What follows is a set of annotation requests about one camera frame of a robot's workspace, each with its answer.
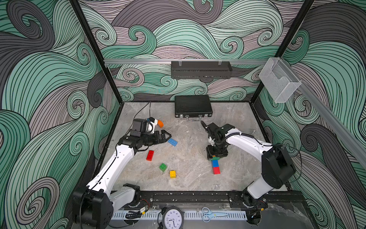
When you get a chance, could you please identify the blue square lego brick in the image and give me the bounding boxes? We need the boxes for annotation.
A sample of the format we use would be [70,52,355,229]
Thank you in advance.
[211,160,219,168]

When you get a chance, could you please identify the red square lego brick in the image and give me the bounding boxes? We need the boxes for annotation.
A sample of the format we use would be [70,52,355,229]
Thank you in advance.
[213,167,221,175]

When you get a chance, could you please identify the light green square lego brick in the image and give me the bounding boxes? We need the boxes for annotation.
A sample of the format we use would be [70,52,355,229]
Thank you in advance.
[159,163,167,172]

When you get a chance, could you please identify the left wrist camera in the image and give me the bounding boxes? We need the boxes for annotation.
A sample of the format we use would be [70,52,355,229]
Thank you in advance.
[130,117,159,137]

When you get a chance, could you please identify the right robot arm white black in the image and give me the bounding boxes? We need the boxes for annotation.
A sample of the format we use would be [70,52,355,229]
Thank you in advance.
[200,121,296,206]

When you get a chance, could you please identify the green long lego brick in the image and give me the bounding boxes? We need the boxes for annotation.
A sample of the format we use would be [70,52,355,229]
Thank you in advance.
[210,156,220,161]

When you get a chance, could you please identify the light blue scissors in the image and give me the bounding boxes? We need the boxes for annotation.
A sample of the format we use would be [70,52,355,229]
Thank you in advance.
[202,207,228,222]

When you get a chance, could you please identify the red long lego brick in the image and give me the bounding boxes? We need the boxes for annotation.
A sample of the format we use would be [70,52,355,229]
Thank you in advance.
[146,150,154,161]

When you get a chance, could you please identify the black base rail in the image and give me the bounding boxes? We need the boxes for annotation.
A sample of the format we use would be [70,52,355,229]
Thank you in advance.
[117,191,305,210]

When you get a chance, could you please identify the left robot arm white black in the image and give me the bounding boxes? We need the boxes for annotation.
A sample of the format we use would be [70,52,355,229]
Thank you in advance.
[72,130,172,229]

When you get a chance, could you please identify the black wall shelf tray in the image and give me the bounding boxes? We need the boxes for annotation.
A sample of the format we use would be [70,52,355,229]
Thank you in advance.
[171,61,233,79]

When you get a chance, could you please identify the light blue long lego brick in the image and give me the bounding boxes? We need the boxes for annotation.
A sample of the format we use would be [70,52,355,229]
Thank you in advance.
[168,138,178,147]

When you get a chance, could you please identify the orange half-round block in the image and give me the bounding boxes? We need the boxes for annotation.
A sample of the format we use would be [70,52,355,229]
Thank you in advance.
[157,120,164,128]

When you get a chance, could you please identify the black hard case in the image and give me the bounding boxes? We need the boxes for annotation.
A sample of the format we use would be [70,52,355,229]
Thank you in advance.
[174,95,213,118]

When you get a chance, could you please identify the clear plastic wall holder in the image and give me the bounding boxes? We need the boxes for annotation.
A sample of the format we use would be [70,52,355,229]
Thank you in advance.
[259,57,302,103]

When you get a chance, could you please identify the white perforated cable strip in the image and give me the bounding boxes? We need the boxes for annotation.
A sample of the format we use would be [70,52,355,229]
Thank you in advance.
[112,210,247,221]

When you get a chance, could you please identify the white analog clock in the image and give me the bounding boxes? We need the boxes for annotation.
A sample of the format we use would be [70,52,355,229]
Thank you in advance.
[160,207,185,229]

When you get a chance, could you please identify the yellow square lego brick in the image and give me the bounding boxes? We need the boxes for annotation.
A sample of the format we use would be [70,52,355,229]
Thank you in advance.
[169,170,176,178]

